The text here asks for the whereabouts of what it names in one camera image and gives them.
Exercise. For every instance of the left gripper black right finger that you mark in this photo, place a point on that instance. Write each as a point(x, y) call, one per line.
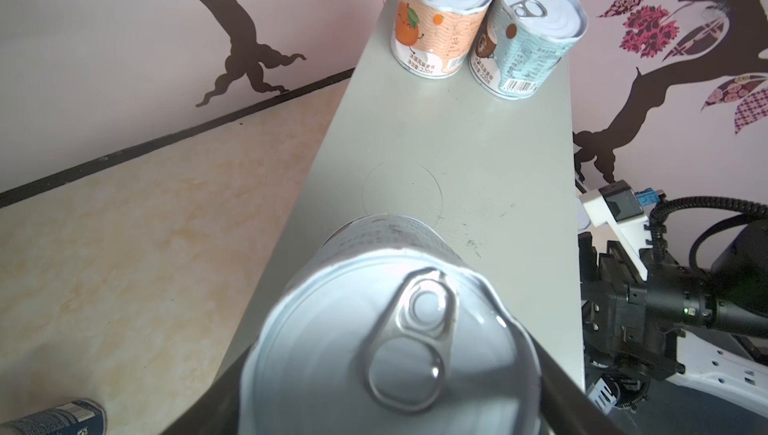
point(558, 402)

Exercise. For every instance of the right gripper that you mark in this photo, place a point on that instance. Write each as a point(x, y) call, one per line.
point(631, 325)

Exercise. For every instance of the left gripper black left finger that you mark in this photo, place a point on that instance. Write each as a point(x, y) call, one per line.
point(222, 408)

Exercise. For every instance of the small light blue can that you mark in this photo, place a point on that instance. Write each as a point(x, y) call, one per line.
point(386, 330)

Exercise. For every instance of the grey teal can front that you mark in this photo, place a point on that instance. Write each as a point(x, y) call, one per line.
point(521, 42)

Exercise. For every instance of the orange labelled can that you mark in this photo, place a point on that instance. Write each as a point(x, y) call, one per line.
point(432, 38)

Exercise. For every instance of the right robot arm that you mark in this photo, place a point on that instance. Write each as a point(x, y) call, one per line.
point(717, 360)

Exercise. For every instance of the tall blue labelled can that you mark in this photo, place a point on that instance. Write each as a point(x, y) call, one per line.
point(78, 417)

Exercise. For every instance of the grey metal cabinet box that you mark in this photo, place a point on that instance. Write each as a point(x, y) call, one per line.
point(494, 178)

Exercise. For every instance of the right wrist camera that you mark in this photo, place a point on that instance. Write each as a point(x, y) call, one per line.
point(616, 206)

